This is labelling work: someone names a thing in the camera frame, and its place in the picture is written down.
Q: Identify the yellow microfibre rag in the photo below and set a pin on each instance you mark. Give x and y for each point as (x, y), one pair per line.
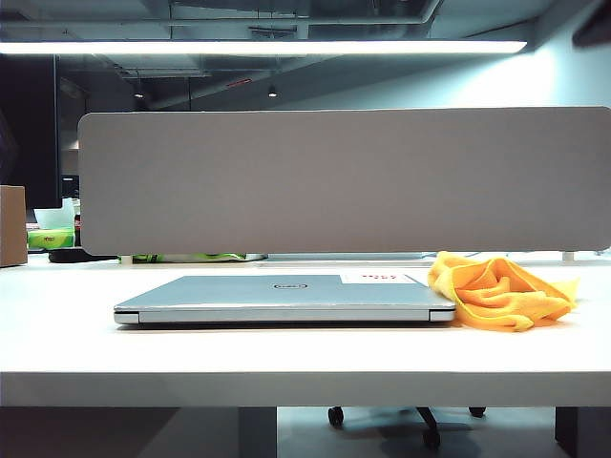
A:
(506, 296)

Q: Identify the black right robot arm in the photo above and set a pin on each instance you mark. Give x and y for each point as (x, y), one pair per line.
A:
(596, 28)

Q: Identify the white red laptop sticker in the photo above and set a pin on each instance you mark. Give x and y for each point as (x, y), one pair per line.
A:
(377, 277)

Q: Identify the silver closed laptop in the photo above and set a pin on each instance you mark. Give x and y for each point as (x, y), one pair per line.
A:
(229, 297)

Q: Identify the grey fabric desk divider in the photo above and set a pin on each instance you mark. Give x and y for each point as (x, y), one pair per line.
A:
(334, 181)

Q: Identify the round pendant ceiling lamp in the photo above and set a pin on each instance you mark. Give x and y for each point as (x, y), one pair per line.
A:
(272, 92)

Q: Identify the grey desk leg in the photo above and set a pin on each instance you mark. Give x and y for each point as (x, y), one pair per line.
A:
(258, 431)

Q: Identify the black office chair base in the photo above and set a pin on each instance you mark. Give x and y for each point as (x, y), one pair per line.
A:
(427, 420)

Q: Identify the cola bottle red label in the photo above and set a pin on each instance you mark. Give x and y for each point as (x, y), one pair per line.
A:
(78, 231)

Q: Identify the black monitor base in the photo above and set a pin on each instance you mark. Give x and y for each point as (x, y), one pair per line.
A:
(71, 256)

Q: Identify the white plastic bag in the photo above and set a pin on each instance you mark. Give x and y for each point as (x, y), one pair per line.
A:
(55, 214)

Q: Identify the green tissue box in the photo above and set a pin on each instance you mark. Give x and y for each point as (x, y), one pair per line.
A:
(50, 238)

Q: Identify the black computer monitor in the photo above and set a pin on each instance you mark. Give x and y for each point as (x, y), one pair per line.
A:
(28, 143)

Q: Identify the brown cardboard box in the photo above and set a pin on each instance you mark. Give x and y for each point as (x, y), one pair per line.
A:
(11, 224)

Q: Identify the dark desk leg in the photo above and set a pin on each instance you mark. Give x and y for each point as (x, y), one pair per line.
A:
(584, 431)

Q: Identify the white divider bracket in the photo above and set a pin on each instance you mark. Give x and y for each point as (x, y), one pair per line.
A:
(568, 256)
(125, 259)

